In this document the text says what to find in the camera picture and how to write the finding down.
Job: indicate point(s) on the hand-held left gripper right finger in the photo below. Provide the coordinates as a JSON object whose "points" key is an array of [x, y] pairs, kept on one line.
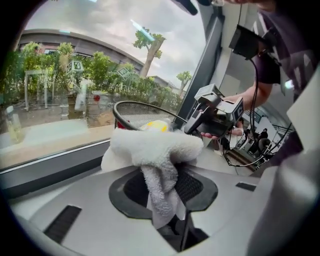
{"points": [[225, 200]]}

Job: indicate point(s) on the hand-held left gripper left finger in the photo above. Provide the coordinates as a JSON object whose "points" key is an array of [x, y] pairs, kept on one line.
{"points": [[87, 200]]}

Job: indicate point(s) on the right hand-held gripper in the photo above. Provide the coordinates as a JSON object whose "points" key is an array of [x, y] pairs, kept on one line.
{"points": [[212, 91]]}

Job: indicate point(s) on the white terry cloth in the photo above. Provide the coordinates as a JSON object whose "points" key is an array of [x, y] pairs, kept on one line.
{"points": [[150, 147]]}

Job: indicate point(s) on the person's right forearm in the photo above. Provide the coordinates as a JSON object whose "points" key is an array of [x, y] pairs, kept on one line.
{"points": [[255, 96]]}

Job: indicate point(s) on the person's right hand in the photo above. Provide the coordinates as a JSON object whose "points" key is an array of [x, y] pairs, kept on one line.
{"points": [[208, 136]]}

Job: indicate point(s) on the grey window ledge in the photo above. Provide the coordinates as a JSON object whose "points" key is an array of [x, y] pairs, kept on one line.
{"points": [[220, 160]]}

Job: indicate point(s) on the clear bottle with yellow label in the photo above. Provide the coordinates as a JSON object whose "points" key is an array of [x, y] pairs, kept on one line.
{"points": [[157, 125]]}

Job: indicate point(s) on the pruned tree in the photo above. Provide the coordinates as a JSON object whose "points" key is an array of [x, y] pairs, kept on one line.
{"points": [[150, 55]]}

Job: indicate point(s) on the green hedge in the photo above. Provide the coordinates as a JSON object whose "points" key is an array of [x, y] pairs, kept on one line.
{"points": [[100, 67]]}

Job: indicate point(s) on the dark feather-print shirt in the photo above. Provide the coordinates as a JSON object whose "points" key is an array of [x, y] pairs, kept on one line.
{"points": [[287, 37]]}

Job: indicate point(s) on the grey curved building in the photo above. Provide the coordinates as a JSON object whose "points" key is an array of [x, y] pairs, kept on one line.
{"points": [[87, 43]]}

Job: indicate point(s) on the black window frame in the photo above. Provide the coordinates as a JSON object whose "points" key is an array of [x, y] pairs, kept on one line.
{"points": [[205, 62]]}

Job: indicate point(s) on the black head-worn camera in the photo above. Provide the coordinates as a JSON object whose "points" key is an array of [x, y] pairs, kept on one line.
{"points": [[188, 6]]}

